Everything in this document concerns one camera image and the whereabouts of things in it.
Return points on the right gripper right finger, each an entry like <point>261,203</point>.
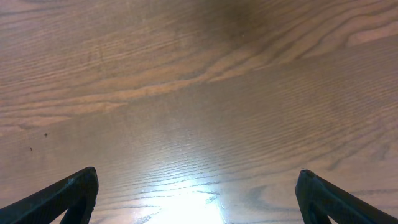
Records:
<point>321,202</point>

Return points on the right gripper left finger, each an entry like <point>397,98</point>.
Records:
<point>74,197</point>

